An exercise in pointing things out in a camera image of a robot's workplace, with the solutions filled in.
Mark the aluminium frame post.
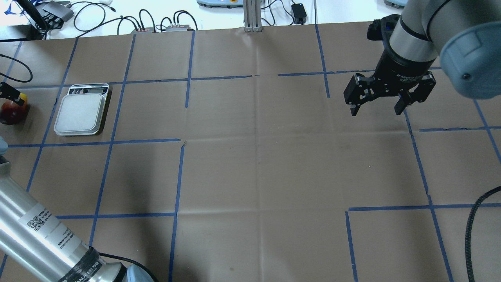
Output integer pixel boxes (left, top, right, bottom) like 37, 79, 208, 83
243, 0, 263, 32

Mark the blue teach pendant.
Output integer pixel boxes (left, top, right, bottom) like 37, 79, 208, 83
196, 0, 243, 9

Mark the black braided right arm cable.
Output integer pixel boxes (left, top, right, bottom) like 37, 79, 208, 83
465, 186, 501, 282

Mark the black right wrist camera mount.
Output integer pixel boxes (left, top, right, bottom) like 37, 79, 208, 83
366, 14, 400, 49

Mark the grey usb hub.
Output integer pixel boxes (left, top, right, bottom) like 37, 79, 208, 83
131, 27, 155, 34
164, 25, 193, 32

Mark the black power adapter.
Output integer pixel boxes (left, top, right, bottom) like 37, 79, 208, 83
290, 3, 307, 25

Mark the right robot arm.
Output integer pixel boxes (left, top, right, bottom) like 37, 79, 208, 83
343, 0, 501, 116

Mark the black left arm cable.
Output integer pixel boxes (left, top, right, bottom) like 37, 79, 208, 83
0, 53, 33, 83

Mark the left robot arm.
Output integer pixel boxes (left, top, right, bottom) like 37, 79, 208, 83
0, 156, 157, 282

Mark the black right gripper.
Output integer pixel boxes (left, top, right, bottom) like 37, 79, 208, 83
343, 49, 436, 116

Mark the silver digital kitchen scale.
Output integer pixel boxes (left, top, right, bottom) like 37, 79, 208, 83
53, 83, 112, 136

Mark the red yellow mango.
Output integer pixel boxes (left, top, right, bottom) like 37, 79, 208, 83
0, 93, 30, 125

